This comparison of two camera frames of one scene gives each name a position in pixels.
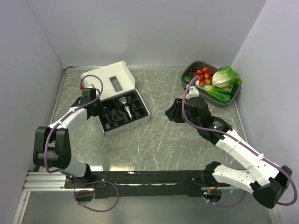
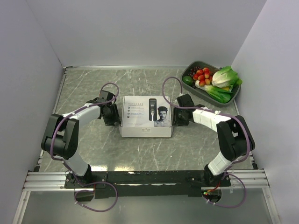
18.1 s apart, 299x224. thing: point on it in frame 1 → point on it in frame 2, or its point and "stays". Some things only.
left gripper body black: [98, 108] → [112, 115]
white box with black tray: [123, 107] → [146, 116]
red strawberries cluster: [204, 76] stays
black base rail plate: [139, 184] stays
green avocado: [187, 79] stays
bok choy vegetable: [216, 92] stays
